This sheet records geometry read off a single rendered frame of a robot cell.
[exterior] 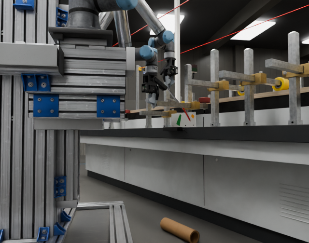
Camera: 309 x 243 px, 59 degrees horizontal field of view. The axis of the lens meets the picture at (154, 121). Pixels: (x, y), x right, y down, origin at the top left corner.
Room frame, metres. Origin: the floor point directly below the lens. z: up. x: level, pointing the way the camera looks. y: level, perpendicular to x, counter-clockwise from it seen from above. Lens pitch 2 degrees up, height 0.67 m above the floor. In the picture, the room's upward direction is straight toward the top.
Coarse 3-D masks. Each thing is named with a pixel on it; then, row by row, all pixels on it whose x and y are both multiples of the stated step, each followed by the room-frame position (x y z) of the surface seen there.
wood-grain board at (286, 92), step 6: (282, 90) 1.52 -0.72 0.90; (288, 90) 1.49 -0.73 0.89; (300, 90) 1.43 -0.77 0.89; (306, 90) 1.41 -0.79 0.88; (234, 96) 1.80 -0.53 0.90; (240, 96) 1.75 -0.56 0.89; (258, 96) 1.64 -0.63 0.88; (264, 96) 1.61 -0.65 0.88; (270, 96) 1.58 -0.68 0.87; (210, 102) 1.98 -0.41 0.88; (144, 108) 2.73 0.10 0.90; (156, 108) 2.55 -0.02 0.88; (162, 108) 2.48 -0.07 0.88
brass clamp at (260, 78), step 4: (256, 76) 1.40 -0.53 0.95; (260, 76) 1.38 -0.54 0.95; (264, 76) 1.40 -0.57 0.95; (256, 80) 1.40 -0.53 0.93; (260, 80) 1.38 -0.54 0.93; (264, 80) 1.40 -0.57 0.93; (240, 84) 1.49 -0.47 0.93; (244, 84) 1.46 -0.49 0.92; (248, 84) 1.45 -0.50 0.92; (252, 84) 1.45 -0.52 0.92; (256, 84) 1.45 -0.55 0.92
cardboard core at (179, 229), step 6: (162, 222) 1.86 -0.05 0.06; (168, 222) 1.82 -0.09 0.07; (174, 222) 1.80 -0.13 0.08; (162, 228) 1.87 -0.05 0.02; (168, 228) 1.80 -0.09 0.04; (174, 228) 1.75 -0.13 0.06; (180, 228) 1.72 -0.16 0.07; (186, 228) 1.69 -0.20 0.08; (174, 234) 1.76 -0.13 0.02; (180, 234) 1.70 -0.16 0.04; (186, 234) 1.65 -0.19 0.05; (192, 234) 1.71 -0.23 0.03; (198, 234) 1.67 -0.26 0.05; (186, 240) 1.66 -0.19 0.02; (192, 240) 1.68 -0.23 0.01
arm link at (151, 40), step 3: (150, 39) 1.85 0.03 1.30; (153, 39) 1.84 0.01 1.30; (156, 39) 1.81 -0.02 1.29; (150, 42) 1.85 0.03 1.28; (153, 42) 1.84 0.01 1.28; (156, 42) 1.82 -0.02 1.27; (150, 45) 1.85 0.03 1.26; (153, 45) 1.85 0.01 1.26; (156, 45) 1.84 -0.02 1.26; (159, 45) 1.82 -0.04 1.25; (165, 45) 1.88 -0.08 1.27; (156, 48) 1.87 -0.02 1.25; (159, 48) 1.88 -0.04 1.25; (162, 48) 1.89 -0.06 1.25
